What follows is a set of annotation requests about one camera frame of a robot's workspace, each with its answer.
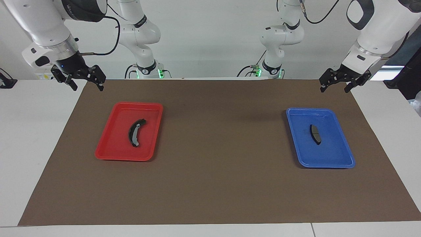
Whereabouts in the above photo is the short dark brake pad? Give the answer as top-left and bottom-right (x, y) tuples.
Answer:
(310, 124), (322, 145)

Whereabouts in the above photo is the long curved brake pad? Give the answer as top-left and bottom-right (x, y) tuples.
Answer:
(128, 118), (147, 147)

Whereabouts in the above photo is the black bulky equipment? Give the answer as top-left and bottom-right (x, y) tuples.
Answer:
(383, 54), (421, 101)

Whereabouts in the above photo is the red plastic tray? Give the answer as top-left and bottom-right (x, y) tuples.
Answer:
(95, 101), (164, 162)

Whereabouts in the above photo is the blue plastic tray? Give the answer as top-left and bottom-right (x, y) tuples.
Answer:
(285, 107), (356, 169)

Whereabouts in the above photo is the clear plastic bag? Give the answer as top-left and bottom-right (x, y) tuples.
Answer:
(408, 91), (421, 117)

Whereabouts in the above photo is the brown table mat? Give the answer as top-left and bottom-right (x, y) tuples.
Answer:
(17, 78), (421, 226)

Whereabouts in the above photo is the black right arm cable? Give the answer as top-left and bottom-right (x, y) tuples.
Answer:
(80, 3), (121, 56)

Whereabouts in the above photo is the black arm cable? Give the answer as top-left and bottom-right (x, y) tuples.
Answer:
(80, 3), (121, 56)
(299, 0), (410, 61)

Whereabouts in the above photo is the white wall socket box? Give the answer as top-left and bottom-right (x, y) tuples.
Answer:
(35, 68), (55, 81)

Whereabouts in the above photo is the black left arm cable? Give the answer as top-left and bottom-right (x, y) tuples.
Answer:
(299, 0), (410, 61)

